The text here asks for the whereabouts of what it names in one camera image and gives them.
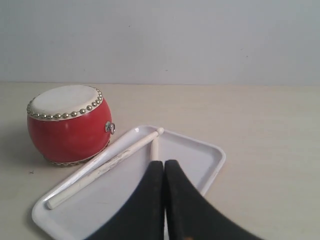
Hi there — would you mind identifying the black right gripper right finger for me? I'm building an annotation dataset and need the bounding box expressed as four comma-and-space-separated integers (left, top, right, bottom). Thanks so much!
163, 159, 260, 240

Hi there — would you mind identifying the white rectangular plastic tray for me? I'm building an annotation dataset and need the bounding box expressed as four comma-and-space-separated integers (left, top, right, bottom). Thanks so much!
31, 125, 226, 240

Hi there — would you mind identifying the small red drum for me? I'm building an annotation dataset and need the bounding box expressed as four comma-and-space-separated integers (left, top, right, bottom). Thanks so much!
26, 84, 116, 166

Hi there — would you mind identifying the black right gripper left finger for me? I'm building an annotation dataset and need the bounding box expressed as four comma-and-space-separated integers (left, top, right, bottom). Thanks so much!
87, 161, 164, 240

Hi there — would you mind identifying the scuffed white wooden drumstick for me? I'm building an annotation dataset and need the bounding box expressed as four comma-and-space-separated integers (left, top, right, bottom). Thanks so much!
150, 136, 159, 161

